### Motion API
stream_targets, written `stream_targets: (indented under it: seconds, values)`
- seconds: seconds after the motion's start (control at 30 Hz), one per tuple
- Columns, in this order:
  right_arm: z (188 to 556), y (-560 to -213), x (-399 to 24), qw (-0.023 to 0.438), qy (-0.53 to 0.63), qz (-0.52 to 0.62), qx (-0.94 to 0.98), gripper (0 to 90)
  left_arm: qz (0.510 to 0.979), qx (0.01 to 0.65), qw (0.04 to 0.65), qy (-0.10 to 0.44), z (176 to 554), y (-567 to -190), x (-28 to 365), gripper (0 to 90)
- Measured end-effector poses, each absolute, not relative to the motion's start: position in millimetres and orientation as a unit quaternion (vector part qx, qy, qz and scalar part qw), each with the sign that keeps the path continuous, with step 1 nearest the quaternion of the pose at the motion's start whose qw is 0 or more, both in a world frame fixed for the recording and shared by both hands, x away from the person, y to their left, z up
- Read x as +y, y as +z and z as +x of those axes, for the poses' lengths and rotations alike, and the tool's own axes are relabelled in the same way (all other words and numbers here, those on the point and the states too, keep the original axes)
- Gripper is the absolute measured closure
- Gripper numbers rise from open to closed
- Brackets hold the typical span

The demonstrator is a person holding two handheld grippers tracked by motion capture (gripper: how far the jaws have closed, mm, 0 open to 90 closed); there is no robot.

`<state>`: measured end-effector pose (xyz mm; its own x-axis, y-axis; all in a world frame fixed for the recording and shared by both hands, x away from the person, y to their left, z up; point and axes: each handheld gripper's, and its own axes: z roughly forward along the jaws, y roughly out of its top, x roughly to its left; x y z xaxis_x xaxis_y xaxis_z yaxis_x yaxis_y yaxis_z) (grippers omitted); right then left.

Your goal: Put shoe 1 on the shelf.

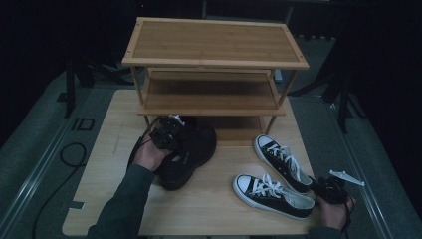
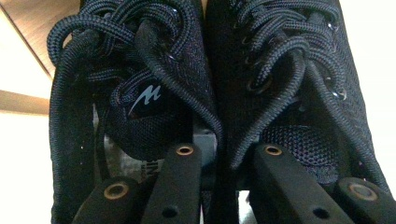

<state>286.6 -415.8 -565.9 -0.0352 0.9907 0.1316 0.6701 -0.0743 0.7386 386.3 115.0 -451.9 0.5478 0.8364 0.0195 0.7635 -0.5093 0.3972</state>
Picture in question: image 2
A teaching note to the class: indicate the black lace-up shoe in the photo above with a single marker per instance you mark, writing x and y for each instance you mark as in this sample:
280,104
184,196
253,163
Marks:
280,77
162,77

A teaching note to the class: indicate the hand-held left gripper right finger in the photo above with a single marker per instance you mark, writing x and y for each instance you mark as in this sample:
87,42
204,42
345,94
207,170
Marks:
289,186

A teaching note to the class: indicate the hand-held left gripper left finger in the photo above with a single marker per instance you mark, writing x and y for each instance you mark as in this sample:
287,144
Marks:
177,183

